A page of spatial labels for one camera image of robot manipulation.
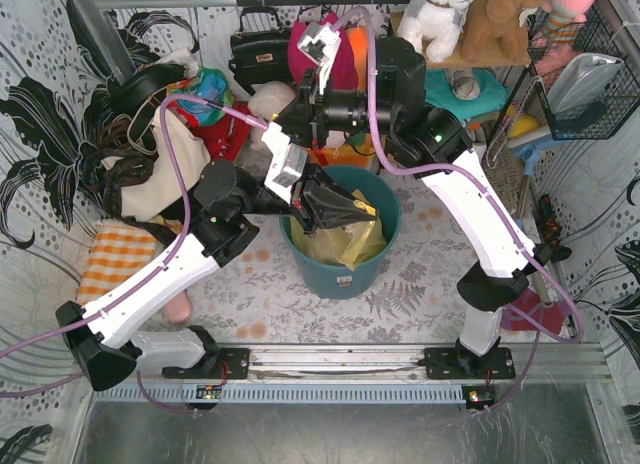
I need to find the brown teddy bear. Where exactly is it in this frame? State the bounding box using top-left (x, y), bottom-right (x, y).
top-left (463, 0), bottom-right (548, 42)

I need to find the wooden shelf rack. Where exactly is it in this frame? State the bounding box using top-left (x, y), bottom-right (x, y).
top-left (422, 9), bottom-right (531, 139)

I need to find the yellow trash bag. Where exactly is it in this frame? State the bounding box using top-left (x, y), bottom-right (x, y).
top-left (289, 218), bottom-right (387, 270)

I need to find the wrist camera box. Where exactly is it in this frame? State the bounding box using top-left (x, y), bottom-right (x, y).
top-left (261, 122), bottom-right (308, 205)
top-left (295, 21), bottom-right (344, 98)

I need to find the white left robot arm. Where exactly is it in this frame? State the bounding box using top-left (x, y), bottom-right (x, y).
top-left (56, 160), bottom-right (379, 391)

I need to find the orange checkered towel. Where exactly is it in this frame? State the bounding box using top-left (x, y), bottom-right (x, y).
top-left (75, 219), bottom-right (159, 305)

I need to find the rainbow striped bag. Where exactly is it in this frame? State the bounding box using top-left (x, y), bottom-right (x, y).
top-left (307, 133), bottom-right (376, 169)

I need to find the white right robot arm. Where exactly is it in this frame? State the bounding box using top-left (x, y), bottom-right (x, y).
top-left (262, 30), bottom-right (549, 378)

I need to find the black wire basket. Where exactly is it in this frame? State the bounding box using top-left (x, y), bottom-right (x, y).
top-left (528, 7), bottom-right (639, 141)

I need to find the pink cylinder case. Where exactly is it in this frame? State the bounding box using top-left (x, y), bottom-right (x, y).
top-left (162, 291), bottom-right (193, 324)

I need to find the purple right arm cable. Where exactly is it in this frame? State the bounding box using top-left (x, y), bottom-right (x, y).
top-left (332, 6), bottom-right (586, 415)

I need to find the teal trash bin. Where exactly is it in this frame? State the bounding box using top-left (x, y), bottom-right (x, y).
top-left (280, 165), bottom-right (402, 300)

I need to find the white fluffy plush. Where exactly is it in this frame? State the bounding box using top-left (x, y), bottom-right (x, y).
top-left (248, 81), bottom-right (296, 124)

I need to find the striped colourful sock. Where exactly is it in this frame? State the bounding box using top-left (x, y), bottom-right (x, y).
top-left (501, 288), bottom-right (571, 334)

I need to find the pink plush toy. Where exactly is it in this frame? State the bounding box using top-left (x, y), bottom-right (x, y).
top-left (535, 0), bottom-right (595, 45)

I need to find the teal folded cloth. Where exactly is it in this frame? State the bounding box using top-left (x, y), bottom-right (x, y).
top-left (424, 68), bottom-right (509, 121)

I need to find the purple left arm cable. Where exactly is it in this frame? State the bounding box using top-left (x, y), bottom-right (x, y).
top-left (0, 94), bottom-right (269, 415)

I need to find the beige chenille mop head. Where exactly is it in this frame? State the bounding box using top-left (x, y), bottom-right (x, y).
top-left (482, 144), bottom-right (526, 219)

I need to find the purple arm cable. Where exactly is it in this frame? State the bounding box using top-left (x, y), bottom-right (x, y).
top-left (332, 6), bottom-right (586, 415)
top-left (0, 94), bottom-right (269, 415)

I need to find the black round hat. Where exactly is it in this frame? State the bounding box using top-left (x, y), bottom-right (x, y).
top-left (108, 63), bottom-right (186, 115)

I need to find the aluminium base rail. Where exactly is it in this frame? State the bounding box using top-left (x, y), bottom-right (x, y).
top-left (92, 343), bottom-right (612, 408)

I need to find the colorful printed cloth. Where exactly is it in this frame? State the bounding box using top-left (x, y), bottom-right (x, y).
top-left (167, 68), bottom-right (234, 127)

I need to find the cream canvas tote bag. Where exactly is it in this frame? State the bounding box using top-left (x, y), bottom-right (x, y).
top-left (102, 111), bottom-right (210, 222)

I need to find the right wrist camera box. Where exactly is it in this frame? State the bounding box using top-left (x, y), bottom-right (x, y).
top-left (295, 21), bottom-right (344, 98)

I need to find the magenta cloth bag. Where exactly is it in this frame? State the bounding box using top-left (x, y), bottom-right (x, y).
top-left (287, 20), bottom-right (358, 90)

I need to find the orange plush toy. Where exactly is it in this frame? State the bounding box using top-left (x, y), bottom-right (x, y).
top-left (346, 27), bottom-right (368, 91)

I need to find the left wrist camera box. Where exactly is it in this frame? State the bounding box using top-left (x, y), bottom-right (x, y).
top-left (261, 122), bottom-right (308, 205)

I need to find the white plush dog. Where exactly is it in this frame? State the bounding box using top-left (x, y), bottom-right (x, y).
top-left (397, 0), bottom-right (474, 63)

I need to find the silver pouch in basket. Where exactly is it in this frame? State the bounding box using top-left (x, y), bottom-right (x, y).
top-left (547, 53), bottom-right (624, 114)

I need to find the black handbag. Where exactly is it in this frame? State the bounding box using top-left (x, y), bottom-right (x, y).
top-left (228, 6), bottom-right (294, 96)

